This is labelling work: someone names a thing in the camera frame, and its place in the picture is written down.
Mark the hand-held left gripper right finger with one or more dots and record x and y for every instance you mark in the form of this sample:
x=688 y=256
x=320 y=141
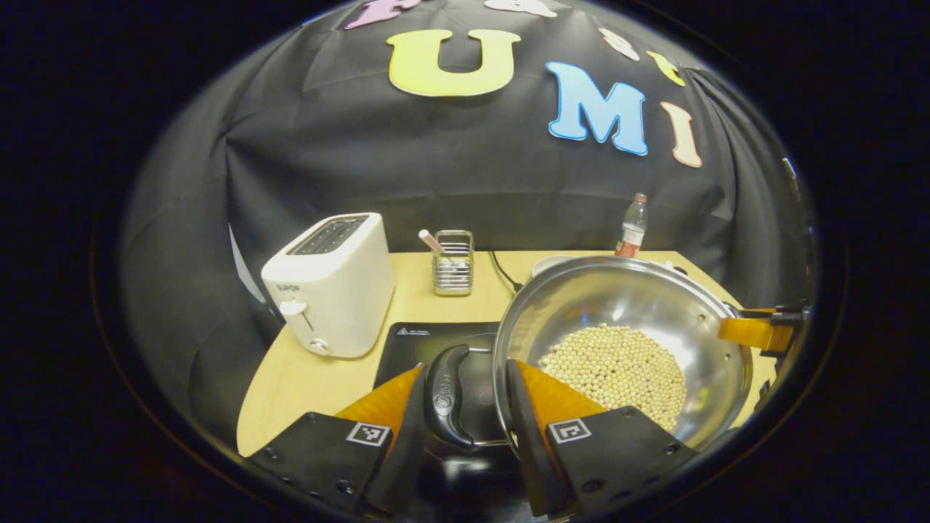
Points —
x=527 y=450

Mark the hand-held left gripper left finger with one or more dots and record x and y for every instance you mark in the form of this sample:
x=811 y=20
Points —
x=407 y=450

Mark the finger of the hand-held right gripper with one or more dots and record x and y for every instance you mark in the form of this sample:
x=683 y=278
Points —
x=755 y=334
x=788 y=317

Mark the black induction cooktop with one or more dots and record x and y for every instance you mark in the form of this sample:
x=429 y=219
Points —
x=407 y=349

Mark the yellow soybeans in pot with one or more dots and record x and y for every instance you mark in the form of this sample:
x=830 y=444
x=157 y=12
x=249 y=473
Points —
x=617 y=370

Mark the clear plastic water bottle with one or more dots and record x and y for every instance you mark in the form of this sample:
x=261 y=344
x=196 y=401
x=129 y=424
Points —
x=631 y=232

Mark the white toaster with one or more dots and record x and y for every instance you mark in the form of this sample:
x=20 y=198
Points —
x=341 y=290

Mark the round white plate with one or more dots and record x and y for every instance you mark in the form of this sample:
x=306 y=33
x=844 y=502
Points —
x=545 y=265

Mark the pink stick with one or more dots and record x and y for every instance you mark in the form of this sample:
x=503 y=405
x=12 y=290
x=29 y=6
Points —
x=430 y=240

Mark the black backdrop cloth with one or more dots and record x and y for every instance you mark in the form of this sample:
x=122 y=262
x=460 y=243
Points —
x=327 y=145

